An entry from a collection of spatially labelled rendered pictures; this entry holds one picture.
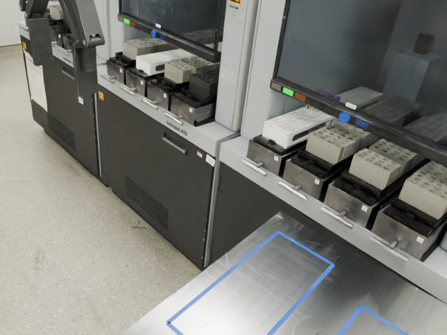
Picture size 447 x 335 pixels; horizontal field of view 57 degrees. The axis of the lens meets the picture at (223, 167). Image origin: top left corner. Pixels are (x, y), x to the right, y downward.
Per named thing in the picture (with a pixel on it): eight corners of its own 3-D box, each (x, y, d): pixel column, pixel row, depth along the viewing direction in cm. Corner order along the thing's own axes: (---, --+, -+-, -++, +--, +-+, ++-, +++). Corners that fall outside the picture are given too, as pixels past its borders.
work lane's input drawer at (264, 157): (353, 111, 180) (359, 91, 175) (382, 123, 172) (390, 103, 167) (236, 161, 134) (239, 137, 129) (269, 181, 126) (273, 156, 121)
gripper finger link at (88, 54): (89, 30, 54) (101, 36, 52) (92, 68, 56) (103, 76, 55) (78, 32, 53) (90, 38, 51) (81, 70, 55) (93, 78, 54)
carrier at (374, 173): (388, 189, 114) (394, 170, 110) (384, 191, 112) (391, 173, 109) (351, 169, 120) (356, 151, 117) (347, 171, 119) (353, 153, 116)
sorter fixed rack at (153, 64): (189, 60, 193) (190, 46, 190) (203, 66, 188) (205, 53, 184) (135, 70, 175) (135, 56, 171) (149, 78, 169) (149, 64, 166)
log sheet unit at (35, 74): (30, 100, 266) (22, 44, 247) (50, 115, 251) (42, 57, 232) (26, 100, 265) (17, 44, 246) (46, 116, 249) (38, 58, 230)
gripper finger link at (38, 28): (28, 20, 61) (26, 18, 61) (35, 66, 64) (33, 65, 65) (48, 18, 63) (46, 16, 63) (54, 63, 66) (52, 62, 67)
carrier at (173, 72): (186, 84, 163) (187, 70, 159) (182, 86, 161) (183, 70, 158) (167, 75, 169) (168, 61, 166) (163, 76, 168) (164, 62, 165)
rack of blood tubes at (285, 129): (313, 117, 153) (317, 102, 150) (336, 127, 147) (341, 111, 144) (260, 139, 135) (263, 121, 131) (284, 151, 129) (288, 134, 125)
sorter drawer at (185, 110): (281, 80, 203) (285, 62, 198) (304, 90, 195) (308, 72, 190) (161, 115, 157) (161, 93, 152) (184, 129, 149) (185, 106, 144)
